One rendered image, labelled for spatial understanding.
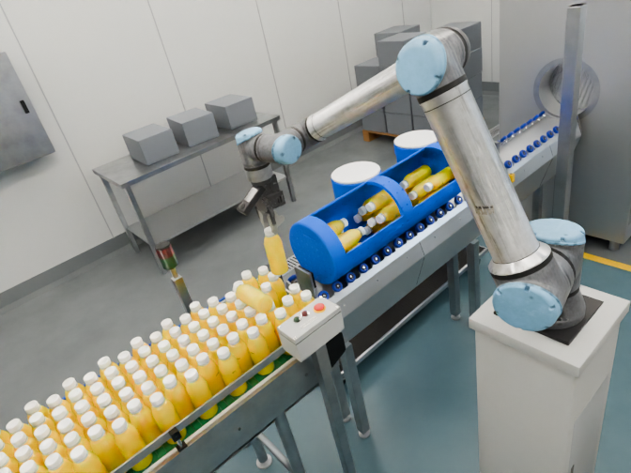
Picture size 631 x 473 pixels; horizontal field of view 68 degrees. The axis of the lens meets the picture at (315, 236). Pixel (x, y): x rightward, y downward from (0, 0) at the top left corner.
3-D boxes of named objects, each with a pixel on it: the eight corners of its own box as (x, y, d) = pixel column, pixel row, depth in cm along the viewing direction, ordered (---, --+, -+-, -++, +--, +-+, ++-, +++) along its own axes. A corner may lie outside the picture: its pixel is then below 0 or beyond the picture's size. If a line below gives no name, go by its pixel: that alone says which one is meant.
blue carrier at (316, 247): (466, 203, 231) (469, 150, 215) (338, 297, 189) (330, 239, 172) (420, 186, 250) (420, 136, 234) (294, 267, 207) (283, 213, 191)
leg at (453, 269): (462, 316, 298) (458, 233, 266) (456, 322, 295) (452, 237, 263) (454, 312, 302) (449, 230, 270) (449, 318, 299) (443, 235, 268)
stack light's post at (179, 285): (252, 443, 249) (182, 276, 194) (246, 448, 247) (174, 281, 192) (248, 438, 252) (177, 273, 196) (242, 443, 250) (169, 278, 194)
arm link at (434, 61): (584, 295, 119) (462, 11, 104) (567, 337, 107) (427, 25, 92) (524, 300, 130) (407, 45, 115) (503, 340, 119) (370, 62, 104)
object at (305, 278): (319, 296, 193) (314, 271, 186) (315, 298, 192) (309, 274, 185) (304, 287, 200) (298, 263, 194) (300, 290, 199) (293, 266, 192)
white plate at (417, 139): (440, 128, 297) (440, 129, 297) (396, 131, 306) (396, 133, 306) (438, 144, 274) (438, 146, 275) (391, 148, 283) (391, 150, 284)
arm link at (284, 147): (303, 128, 146) (274, 126, 154) (280, 140, 139) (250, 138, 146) (309, 156, 151) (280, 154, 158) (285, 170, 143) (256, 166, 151)
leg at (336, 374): (353, 418, 250) (332, 329, 218) (345, 424, 247) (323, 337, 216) (346, 411, 254) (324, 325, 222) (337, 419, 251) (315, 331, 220)
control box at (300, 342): (345, 328, 163) (340, 305, 157) (300, 362, 153) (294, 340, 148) (326, 316, 170) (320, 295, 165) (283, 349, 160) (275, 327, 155)
